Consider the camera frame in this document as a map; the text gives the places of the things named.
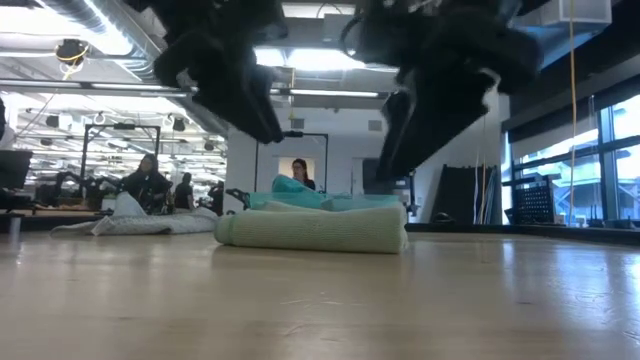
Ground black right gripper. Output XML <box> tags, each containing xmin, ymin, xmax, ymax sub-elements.
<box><xmin>342</xmin><ymin>0</ymin><xmax>544</xmax><ymax>181</ymax></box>

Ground grey waffle microfiber towel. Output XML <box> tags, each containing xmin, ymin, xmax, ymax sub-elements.
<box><xmin>49</xmin><ymin>192</ymin><xmax>220</xmax><ymax>237</ymax></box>

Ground black background camera stand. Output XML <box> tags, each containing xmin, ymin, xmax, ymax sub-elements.
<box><xmin>254</xmin><ymin>130</ymin><xmax>330</xmax><ymax>194</ymax></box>
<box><xmin>82</xmin><ymin>123</ymin><xmax>161</xmax><ymax>196</ymax></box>

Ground teal microfiber towel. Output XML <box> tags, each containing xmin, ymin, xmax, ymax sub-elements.
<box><xmin>271</xmin><ymin>174</ymin><xmax>317</xmax><ymax>197</ymax></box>

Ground silver ventilation duct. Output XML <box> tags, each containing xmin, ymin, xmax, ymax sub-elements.
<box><xmin>42</xmin><ymin>0</ymin><xmax>221</xmax><ymax>136</ymax></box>

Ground yellow hanging cord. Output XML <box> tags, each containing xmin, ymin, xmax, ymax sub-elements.
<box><xmin>568</xmin><ymin>0</ymin><xmax>578</xmax><ymax>226</ymax></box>

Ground black background monitor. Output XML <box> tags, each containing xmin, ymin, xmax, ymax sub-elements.
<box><xmin>0</xmin><ymin>149</ymin><xmax>34</xmax><ymax>190</ymax></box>

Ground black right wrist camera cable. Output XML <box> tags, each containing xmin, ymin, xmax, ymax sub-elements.
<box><xmin>339</xmin><ymin>12</ymin><xmax>366</xmax><ymax>56</ymax></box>

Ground black leaning panel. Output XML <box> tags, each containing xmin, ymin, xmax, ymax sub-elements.
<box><xmin>429</xmin><ymin>164</ymin><xmax>501</xmax><ymax>225</ymax></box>

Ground green microfiber towel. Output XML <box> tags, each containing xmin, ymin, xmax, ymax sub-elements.
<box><xmin>213</xmin><ymin>199</ymin><xmax>410</xmax><ymax>255</ymax></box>

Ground black equipment cabinet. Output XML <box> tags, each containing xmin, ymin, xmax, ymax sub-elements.
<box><xmin>362</xmin><ymin>158</ymin><xmax>418</xmax><ymax>223</ymax></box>

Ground black pegboard rack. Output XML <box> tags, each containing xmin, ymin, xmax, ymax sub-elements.
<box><xmin>504</xmin><ymin>174</ymin><xmax>557</xmax><ymax>225</ymax></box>

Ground yellow ceiling cable reel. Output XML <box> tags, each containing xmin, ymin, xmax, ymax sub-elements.
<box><xmin>53</xmin><ymin>38</ymin><xmax>91</xmax><ymax>81</ymax></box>

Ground long ceiling light tube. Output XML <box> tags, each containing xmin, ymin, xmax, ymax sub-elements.
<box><xmin>0</xmin><ymin>78</ymin><xmax>391</xmax><ymax>105</ymax></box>

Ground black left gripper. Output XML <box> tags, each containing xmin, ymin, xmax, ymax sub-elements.
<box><xmin>124</xmin><ymin>0</ymin><xmax>290</xmax><ymax>145</ymax></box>

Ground grey ceiling box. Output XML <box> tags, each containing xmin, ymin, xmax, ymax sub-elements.
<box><xmin>322</xmin><ymin>12</ymin><xmax>351</xmax><ymax>45</ymax></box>

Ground teal translucent plastic bin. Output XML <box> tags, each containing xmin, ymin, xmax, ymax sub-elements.
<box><xmin>247</xmin><ymin>192</ymin><xmax>401</xmax><ymax>212</ymax></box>

